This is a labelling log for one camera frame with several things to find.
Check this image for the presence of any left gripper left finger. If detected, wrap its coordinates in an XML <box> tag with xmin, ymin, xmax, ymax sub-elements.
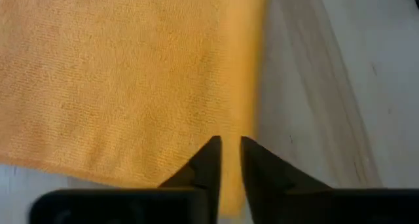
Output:
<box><xmin>28</xmin><ymin>135</ymin><xmax>223</xmax><ymax>224</ymax></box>

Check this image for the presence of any orange microfiber towel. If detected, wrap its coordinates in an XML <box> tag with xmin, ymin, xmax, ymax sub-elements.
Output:
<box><xmin>0</xmin><ymin>0</ymin><xmax>271</xmax><ymax>217</ymax></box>

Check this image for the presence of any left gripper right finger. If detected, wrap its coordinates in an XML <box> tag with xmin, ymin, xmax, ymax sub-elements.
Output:
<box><xmin>240</xmin><ymin>136</ymin><xmax>419</xmax><ymax>224</ymax></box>

